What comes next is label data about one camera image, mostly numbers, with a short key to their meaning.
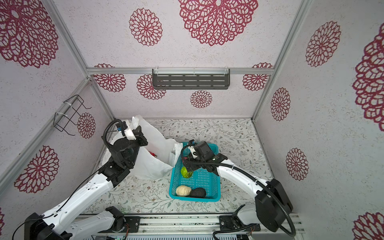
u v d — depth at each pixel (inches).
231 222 26.0
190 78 37.2
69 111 30.9
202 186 34.4
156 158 28.7
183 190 31.3
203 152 24.7
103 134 18.8
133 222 29.4
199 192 31.3
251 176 18.4
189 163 29.2
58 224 15.5
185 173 33.6
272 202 16.1
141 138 24.7
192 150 29.3
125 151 20.6
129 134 24.2
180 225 29.5
